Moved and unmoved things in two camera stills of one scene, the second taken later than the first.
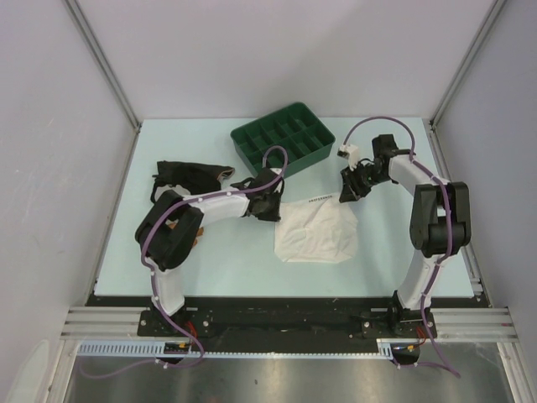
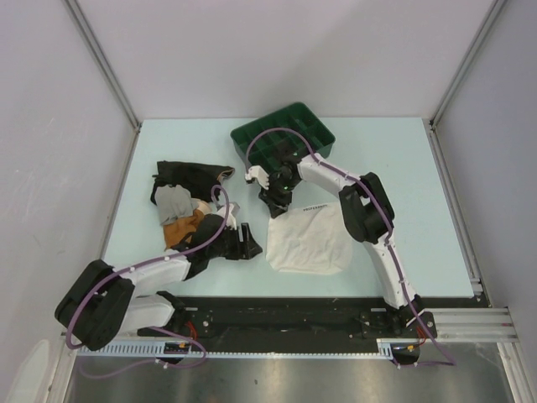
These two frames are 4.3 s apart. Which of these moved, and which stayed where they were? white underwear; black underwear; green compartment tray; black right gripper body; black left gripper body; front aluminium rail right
Moved: white underwear; black right gripper body; black left gripper body
Stayed: black underwear; green compartment tray; front aluminium rail right
